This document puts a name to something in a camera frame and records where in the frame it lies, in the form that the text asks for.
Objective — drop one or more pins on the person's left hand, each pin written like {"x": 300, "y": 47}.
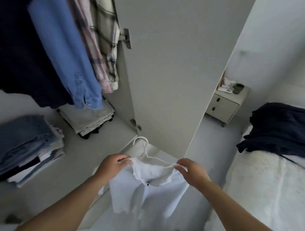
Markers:
{"x": 112, "y": 167}

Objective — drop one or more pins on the person's right hand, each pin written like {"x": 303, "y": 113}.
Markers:
{"x": 195, "y": 173}

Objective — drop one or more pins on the black clothes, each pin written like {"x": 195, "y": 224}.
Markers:
{"x": 88, "y": 135}

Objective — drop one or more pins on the white zip polo shirt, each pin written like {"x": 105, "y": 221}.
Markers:
{"x": 152, "y": 200}

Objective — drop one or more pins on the light grey clothes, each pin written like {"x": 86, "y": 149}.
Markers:
{"x": 88, "y": 119}

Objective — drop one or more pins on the navy Skechers tee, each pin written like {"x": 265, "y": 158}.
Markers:
{"x": 54, "y": 95}

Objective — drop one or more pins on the jeans stack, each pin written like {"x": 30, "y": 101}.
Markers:
{"x": 23, "y": 135}

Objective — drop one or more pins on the plain navy top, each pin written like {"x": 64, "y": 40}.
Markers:
{"x": 278, "y": 128}

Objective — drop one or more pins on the pink plaid shirt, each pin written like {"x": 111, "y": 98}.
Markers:
{"x": 95, "y": 54}

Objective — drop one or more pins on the white wardrobe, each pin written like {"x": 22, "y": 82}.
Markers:
{"x": 178, "y": 59}

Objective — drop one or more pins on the blue denim shirt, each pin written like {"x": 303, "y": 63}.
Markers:
{"x": 64, "y": 59}

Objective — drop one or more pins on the cream plaid shirt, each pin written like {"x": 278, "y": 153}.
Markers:
{"x": 109, "y": 35}

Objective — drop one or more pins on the navy Vacation logo t-shirt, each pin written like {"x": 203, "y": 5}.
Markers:
{"x": 14, "y": 47}

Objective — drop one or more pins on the person's left forearm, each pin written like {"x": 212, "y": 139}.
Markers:
{"x": 64, "y": 209}

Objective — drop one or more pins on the person's right forearm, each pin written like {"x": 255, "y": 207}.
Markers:
{"x": 233, "y": 211}

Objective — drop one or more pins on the bed with white bedspread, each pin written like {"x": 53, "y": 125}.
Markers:
{"x": 267, "y": 190}

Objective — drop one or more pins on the beige nightstand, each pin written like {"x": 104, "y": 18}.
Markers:
{"x": 226, "y": 104}

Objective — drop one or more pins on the tissue packet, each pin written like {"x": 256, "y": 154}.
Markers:
{"x": 225, "y": 86}

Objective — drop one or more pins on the black cup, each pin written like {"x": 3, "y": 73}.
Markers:
{"x": 238, "y": 89}

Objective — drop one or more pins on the brown wooden board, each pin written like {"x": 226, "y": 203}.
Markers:
{"x": 221, "y": 81}

